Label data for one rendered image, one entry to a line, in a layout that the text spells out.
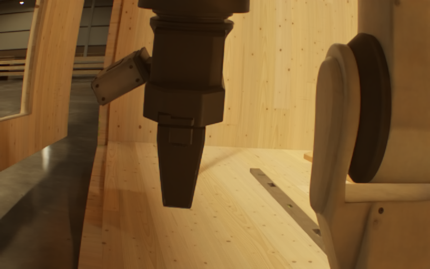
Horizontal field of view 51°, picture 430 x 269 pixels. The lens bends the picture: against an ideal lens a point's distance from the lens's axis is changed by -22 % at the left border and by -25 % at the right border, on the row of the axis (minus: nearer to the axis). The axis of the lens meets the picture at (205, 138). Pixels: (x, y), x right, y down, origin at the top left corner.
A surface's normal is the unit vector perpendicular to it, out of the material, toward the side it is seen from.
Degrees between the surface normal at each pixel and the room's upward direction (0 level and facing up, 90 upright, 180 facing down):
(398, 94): 86
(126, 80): 102
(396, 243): 60
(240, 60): 90
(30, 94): 88
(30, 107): 88
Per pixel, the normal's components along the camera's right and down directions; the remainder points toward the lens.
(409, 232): 0.05, -0.38
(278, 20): 0.15, 0.15
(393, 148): -0.01, 0.54
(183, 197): 0.00, 0.33
